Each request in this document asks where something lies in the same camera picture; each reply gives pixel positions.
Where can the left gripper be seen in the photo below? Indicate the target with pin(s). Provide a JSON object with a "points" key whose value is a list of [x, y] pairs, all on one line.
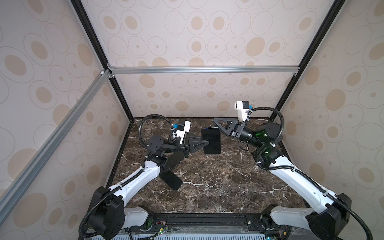
{"points": [[188, 146]]}

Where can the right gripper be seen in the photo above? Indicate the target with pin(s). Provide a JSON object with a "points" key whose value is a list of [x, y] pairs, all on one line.
{"points": [[235, 129]]}

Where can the blue phone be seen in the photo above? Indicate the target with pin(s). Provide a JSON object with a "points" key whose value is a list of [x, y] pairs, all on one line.
{"points": [[213, 136]]}

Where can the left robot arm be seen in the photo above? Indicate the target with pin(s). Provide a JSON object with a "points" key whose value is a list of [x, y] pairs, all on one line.
{"points": [[116, 197]]}

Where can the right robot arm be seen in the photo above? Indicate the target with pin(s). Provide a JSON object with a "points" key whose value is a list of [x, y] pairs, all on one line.
{"points": [[328, 212]]}

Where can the black phone upper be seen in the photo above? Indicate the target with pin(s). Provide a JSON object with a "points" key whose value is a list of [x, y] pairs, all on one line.
{"points": [[174, 159]]}

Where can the black phone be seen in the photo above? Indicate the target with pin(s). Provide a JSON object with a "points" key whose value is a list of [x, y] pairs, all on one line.
{"points": [[171, 180], [174, 159]]}

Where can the black phone lower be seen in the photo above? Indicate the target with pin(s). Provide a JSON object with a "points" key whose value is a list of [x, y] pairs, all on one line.
{"points": [[171, 180]]}

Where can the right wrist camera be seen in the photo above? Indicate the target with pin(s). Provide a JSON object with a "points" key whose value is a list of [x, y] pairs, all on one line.
{"points": [[243, 108]]}

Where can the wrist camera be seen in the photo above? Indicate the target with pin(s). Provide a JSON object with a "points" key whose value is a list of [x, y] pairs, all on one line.
{"points": [[243, 108], [179, 130]]}

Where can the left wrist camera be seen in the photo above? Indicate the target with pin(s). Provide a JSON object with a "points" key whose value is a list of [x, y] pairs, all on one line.
{"points": [[179, 130]]}

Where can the horizontal aluminium rail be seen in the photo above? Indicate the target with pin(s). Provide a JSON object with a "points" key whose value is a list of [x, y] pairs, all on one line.
{"points": [[200, 70]]}

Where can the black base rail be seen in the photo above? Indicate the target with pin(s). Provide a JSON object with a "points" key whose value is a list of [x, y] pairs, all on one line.
{"points": [[207, 223]]}

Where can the right black corner post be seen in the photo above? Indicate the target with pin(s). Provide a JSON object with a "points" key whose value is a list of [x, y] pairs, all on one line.
{"points": [[324, 28]]}

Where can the black corner post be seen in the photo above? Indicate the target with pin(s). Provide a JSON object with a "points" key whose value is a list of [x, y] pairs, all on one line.
{"points": [[96, 44], [324, 28]]}

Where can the left aluminium rail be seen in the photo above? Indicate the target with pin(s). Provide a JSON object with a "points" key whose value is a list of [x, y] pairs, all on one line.
{"points": [[24, 180]]}

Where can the left black corner post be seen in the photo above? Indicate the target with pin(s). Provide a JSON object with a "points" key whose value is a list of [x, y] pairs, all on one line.
{"points": [[96, 44]]}

